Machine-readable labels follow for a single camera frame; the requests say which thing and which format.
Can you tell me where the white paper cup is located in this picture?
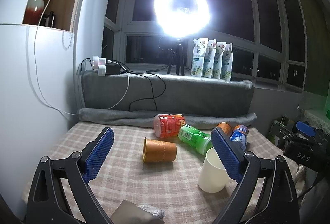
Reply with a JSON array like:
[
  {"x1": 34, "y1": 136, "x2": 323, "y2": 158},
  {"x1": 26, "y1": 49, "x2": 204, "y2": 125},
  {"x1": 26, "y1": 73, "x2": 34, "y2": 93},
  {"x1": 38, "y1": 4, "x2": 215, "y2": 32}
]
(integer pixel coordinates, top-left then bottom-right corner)
[{"x1": 197, "y1": 148, "x2": 230, "y2": 193}]

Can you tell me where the copper paper cup right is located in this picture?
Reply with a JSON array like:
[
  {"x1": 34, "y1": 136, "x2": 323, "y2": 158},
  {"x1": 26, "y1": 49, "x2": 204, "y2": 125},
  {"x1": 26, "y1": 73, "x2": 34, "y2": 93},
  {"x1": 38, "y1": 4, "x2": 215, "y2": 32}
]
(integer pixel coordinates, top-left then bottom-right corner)
[{"x1": 217, "y1": 122, "x2": 233, "y2": 137}]

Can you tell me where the copper paper cup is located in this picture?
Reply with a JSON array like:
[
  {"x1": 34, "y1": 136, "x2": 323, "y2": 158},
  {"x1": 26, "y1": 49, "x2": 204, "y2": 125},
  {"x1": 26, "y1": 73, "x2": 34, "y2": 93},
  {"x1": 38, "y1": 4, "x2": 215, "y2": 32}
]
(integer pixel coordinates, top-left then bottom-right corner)
[
  {"x1": 143, "y1": 138, "x2": 177, "y2": 163},
  {"x1": 217, "y1": 122, "x2": 233, "y2": 137}
]

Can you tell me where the copper paper cup left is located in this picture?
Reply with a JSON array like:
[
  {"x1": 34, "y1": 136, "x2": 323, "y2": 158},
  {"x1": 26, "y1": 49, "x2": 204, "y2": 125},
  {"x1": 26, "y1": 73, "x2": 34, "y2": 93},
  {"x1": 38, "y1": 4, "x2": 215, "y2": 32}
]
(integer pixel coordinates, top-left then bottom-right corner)
[{"x1": 143, "y1": 138, "x2": 177, "y2": 163}]

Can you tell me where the blue plastic bottle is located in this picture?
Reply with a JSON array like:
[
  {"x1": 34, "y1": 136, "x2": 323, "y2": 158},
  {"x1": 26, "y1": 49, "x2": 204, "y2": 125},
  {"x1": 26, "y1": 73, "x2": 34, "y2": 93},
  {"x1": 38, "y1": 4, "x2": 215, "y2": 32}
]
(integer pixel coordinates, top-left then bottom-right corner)
[{"x1": 229, "y1": 124, "x2": 249, "y2": 150}]

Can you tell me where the green plastic bottle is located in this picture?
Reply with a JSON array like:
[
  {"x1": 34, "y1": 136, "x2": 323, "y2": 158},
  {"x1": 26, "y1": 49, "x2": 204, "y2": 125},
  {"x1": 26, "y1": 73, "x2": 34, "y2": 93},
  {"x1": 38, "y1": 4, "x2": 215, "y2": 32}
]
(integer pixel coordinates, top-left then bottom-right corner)
[{"x1": 178, "y1": 124, "x2": 213, "y2": 156}]

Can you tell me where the grey rolled blanket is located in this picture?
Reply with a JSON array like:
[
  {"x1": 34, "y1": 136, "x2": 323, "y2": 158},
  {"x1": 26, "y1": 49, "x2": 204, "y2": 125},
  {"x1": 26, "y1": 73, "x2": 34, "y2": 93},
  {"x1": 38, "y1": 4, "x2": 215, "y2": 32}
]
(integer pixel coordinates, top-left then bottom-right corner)
[{"x1": 78, "y1": 108, "x2": 257, "y2": 130}]

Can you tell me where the printed pouch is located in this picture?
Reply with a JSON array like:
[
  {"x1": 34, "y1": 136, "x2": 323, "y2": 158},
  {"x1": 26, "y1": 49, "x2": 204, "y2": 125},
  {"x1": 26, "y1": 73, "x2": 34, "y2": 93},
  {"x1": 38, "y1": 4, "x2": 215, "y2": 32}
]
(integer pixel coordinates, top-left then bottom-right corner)
[
  {"x1": 221, "y1": 43, "x2": 233, "y2": 81},
  {"x1": 191, "y1": 38, "x2": 209, "y2": 77},
  {"x1": 203, "y1": 39, "x2": 217, "y2": 78},
  {"x1": 212, "y1": 42, "x2": 226, "y2": 79}
]

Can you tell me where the red plastic bottle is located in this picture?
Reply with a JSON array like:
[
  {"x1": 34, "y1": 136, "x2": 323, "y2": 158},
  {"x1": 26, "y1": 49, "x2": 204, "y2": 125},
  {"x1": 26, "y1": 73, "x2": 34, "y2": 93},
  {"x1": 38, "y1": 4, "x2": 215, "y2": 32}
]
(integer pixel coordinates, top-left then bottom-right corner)
[{"x1": 153, "y1": 114, "x2": 186, "y2": 139}]

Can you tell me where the white power strip with plugs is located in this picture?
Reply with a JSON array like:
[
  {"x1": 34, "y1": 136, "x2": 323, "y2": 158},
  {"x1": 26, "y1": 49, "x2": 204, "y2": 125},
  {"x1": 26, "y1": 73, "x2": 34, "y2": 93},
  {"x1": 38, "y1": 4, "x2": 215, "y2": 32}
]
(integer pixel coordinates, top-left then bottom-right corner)
[{"x1": 92, "y1": 56, "x2": 121, "y2": 76}]

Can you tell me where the grey sofa backrest cushion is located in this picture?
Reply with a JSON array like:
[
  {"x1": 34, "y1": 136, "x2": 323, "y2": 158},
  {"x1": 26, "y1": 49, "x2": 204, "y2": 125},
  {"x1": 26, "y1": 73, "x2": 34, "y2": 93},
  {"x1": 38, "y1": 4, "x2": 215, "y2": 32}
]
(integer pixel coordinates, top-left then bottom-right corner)
[{"x1": 81, "y1": 71, "x2": 255, "y2": 118}]

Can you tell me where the black tripod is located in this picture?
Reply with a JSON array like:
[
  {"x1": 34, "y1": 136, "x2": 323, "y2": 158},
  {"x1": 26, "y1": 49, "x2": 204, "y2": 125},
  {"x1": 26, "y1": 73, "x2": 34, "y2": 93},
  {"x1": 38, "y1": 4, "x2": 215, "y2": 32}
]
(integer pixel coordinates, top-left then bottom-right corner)
[{"x1": 167, "y1": 38, "x2": 185, "y2": 76}]

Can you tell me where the red white vase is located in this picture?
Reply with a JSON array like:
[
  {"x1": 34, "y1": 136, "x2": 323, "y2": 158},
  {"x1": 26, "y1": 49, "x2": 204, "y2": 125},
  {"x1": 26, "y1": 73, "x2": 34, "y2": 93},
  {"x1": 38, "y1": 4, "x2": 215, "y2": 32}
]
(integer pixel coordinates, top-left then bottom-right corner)
[{"x1": 23, "y1": 0, "x2": 45, "y2": 25}]

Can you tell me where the white cable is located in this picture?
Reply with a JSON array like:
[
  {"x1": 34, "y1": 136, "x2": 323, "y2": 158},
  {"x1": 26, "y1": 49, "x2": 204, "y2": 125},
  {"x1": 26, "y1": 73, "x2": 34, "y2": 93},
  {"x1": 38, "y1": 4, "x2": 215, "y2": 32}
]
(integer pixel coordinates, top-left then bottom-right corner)
[{"x1": 25, "y1": 0, "x2": 131, "y2": 116}]

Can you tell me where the black cable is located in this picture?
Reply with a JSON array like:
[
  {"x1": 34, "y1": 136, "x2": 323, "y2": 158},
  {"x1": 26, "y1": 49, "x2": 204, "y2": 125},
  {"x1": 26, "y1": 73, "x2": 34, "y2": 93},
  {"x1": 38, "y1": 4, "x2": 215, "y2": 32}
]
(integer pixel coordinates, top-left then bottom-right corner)
[{"x1": 77, "y1": 58, "x2": 169, "y2": 112}]

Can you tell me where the ring light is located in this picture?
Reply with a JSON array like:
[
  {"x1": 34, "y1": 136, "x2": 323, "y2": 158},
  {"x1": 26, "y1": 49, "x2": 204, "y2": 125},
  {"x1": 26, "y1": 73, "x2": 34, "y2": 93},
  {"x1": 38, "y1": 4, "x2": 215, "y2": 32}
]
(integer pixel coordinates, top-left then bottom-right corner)
[{"x1": 154, "y1": 0, "x2": 211, "y2": 38}]

